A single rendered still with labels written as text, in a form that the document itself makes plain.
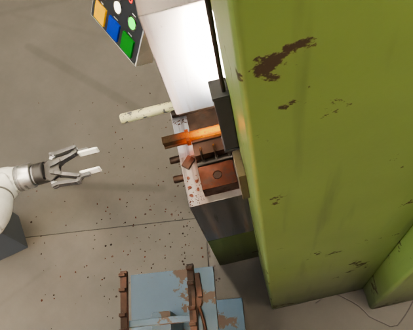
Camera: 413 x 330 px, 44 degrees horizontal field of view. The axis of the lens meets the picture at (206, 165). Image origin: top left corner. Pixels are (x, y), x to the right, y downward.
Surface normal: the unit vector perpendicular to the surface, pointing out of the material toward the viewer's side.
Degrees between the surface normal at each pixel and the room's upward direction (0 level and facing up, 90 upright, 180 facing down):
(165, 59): 90
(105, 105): 0
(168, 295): 0
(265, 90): 90
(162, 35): 90
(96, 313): 0
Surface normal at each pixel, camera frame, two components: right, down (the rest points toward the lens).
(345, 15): 0.20, 0.89
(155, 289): -0.14, -0.40
